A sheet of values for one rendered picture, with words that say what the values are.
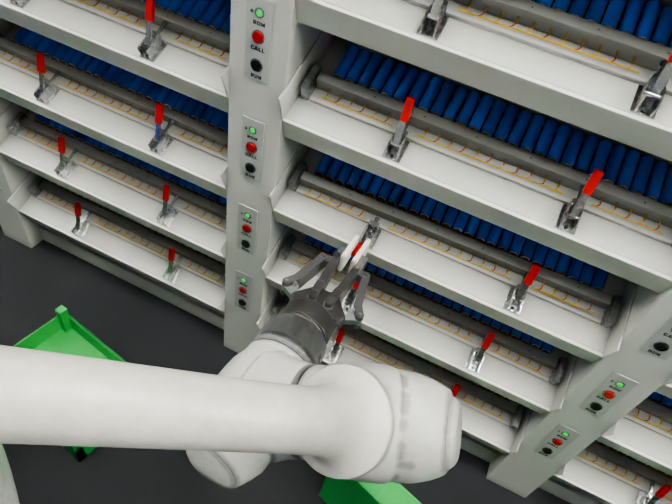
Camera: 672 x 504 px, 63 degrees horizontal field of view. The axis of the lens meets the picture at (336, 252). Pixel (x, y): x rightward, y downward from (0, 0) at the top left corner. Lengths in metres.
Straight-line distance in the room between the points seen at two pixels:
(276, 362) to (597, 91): 0.49
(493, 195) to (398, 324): 0.38
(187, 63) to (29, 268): 0.87
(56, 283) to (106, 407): 1.21
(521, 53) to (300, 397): 0.49
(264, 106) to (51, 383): 0.58
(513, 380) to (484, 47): 0.63
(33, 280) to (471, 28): 1.26
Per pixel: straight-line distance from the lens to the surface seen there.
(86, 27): 1.07
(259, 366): 0.62
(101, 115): 1.18
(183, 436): 0.41
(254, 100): 0.88
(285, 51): 0.81
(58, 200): 1.56
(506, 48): 0.74
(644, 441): 1.19
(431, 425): 0.52
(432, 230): 0.95
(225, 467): 0.60
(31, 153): 1.43
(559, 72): 0.73
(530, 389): 1.12
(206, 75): 0.94
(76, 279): 1.59
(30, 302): 1.57
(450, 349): 1.10
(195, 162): 1.06
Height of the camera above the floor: 1.20
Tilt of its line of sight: 47 degrees down
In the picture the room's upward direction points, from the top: 14 degrees clockwise
